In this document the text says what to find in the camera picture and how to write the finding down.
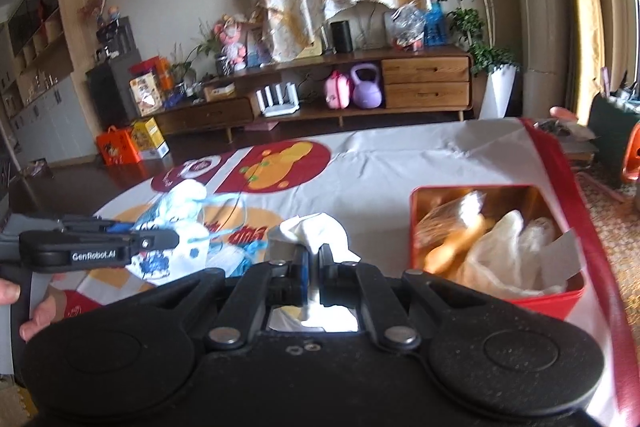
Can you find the black low cabinet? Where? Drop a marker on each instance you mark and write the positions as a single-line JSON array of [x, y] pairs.
[[107, 97]]

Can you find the white yellow snack box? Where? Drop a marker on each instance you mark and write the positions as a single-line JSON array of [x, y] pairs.
[[145, 96]]

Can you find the wooden wall cabinet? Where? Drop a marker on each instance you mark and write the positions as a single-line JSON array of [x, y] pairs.
[[40, 57]]

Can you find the black coffee machine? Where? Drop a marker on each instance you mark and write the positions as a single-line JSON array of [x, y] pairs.
[[117, 39]]

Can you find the green orange desktop organizer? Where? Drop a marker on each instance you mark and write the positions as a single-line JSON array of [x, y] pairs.
[[612, 137]]

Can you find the small potted orchid plant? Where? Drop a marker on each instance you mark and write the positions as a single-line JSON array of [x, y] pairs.
[[212, 49]]

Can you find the purple kettlebell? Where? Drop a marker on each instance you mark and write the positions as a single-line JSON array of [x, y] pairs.
[[367, 89]]

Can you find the yellow curtain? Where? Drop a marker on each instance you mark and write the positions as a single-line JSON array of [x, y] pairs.
[[585, 7]]

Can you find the clear bag of small things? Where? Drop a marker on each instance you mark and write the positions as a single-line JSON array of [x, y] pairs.
[[405, 29]]

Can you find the red tin box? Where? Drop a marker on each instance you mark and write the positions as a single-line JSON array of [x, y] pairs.
[[417, 237]]

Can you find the white tall planter pot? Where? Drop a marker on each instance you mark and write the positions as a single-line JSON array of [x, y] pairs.
[[500, 92]]

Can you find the pink dish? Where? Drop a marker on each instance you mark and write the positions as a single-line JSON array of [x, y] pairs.
[[562, 113]]

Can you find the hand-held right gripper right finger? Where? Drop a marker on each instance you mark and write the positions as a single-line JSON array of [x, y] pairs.
[[325, 277]]

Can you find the wooden television cabinet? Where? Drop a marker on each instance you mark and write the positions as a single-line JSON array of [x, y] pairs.
[[425, 82]]

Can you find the clear plastic bag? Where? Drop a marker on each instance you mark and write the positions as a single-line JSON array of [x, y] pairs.
[[450, 217]]

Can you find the white shell shaped board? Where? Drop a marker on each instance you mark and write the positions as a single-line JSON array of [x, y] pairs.
[[367, 19]]

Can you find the blue box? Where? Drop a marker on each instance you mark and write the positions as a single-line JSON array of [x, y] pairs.
[[436, 27]]

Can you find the small green potted plant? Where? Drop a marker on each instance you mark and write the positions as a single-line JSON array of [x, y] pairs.
[[182, 67]]

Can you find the orange gift box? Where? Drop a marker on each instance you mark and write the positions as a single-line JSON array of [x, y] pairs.
[[117, 147]]

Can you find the yellow patterned tablecloth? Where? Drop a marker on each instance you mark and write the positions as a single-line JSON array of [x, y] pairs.
[[620, 227]]

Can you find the pink plush doll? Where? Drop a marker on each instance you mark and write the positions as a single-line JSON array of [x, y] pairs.
[[231, 42]]

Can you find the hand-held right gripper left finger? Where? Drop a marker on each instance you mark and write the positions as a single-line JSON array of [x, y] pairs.
[[299, 277]]

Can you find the pink toy backpack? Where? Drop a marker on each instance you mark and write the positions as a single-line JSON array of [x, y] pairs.
[[337, 91]]

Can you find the white router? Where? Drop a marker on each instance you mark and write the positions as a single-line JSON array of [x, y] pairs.
[[277, 102]]

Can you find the white plastic bag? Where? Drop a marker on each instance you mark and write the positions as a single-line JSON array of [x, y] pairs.
[[510, 252]]

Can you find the person's left hand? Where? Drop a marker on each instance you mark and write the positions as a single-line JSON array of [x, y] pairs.
[[40, 314]]

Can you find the orange red box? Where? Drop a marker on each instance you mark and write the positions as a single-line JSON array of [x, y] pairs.
[[160, 69]]

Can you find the small white wooden box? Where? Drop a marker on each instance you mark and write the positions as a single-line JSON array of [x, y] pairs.
[[219, 93]]

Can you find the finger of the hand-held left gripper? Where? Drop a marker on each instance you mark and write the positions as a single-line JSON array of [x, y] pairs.
[[150, 243], [100, 224]]

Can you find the cream standing air conditioner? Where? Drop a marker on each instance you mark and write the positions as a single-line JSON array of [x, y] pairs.
[[540, 7]]

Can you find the vase with dried flowers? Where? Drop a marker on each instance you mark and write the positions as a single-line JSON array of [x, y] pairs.
[[100, 7]]

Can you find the small blue toy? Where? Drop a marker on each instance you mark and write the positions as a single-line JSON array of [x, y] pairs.
[[176, 98]]

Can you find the yellow carton box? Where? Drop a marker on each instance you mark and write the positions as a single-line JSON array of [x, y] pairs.
[[149, 139]]

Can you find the stack of books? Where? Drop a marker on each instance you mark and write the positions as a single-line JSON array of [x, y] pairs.
[[565, 137]]

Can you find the white tissue piece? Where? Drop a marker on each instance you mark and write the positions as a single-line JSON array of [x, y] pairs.
[[320, 232]]

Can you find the black smart speaker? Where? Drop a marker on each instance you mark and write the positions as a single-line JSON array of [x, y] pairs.
[[341, 37]]

